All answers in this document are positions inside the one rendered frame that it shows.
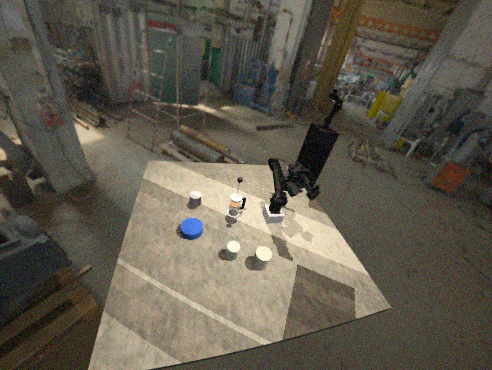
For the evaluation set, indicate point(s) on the blue cylinder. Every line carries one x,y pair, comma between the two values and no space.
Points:
191,228

